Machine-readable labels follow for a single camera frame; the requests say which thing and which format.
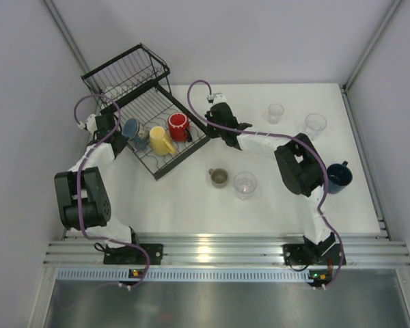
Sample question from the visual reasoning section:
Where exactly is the blue ceramic jug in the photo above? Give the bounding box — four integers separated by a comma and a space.
122, 118, 150, 150

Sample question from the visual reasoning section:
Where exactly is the red mug black handle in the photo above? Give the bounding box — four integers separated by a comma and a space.
167, 112, 193, 142

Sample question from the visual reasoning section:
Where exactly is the black wire dish rack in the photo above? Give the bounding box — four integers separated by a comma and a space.
81, 44, 210, 180

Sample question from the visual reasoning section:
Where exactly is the yellow mug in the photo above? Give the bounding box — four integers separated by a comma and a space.
149, 126, 176, 156

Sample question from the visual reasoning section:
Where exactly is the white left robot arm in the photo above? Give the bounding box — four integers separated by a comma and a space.
54, 114, 163, 265

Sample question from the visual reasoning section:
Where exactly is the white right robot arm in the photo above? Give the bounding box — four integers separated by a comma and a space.
205, 94, 345, 269

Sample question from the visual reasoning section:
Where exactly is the clear glass at back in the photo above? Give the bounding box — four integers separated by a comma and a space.
267, 103, 284, 124

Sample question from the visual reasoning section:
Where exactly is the clear glass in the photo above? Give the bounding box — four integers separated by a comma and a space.
233, 172, 258, 200
267, 103, 284, 124
303, 113, 327, 141

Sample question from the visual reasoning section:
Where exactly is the olive green small cup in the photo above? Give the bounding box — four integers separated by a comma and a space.
208, 168, 229, 189

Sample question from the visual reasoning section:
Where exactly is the clear glass near centre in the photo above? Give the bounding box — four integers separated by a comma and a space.
233, 172, 258, 200

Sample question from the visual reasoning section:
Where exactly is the clear glass far right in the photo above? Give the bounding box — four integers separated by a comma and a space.
303, 113, 327, 141

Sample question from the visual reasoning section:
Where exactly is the dark blue mug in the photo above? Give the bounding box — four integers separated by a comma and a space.
327, 161, 353, 194

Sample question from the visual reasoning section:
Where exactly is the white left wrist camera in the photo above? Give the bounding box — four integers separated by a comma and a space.
77, 114, 97, 133

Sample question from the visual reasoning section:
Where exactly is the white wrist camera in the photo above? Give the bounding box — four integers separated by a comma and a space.
77, 114, 97, 133
206, 92, 227, 105

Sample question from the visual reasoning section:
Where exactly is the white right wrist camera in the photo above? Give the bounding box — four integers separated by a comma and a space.
206, 92, 227, 105

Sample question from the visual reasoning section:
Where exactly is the slotted cable duct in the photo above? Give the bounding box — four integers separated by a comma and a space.
57, 268, 313, 282

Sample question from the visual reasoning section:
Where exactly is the aluminium mounting rail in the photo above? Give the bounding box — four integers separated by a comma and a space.
42, 232, 410, 269

